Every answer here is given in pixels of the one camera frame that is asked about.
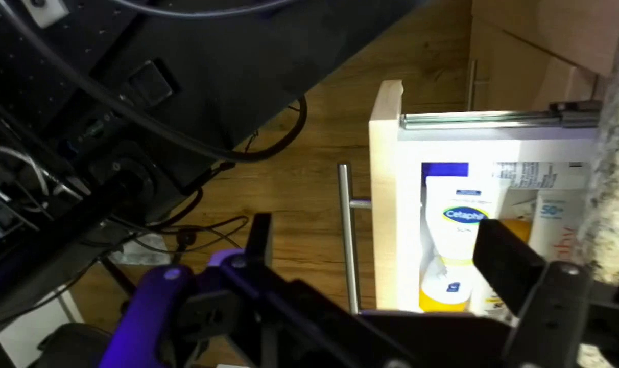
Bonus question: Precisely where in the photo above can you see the white sunscreen tube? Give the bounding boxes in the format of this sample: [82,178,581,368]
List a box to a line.
[530,190,585,261]

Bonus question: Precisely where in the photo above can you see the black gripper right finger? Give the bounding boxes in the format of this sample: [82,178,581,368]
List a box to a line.
[472,219,544,314]

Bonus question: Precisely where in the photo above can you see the white Cetaphil lotion tube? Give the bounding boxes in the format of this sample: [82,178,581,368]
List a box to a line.
[419,175,494,313]

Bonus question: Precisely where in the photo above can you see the wooden vanity cabinet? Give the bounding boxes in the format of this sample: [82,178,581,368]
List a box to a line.
[469,0,619,114]

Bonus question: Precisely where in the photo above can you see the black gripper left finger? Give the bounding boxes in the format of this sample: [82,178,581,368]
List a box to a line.
[245,212,275,264]

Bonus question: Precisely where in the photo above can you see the black floor cables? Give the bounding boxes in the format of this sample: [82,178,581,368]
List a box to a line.
[132,94,310,268]

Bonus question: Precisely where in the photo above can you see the white wooden drawer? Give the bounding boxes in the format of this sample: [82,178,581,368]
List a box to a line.
[369,80,599,313]

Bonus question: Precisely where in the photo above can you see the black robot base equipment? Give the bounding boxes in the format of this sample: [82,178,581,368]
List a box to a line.
[0,0,424,324]

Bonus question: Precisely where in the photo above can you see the silver drawer bar handle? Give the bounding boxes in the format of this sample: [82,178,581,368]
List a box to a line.
[338,162,372,313]

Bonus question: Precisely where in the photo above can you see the granite countertop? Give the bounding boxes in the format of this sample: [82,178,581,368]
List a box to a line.
[579,56,619,285]

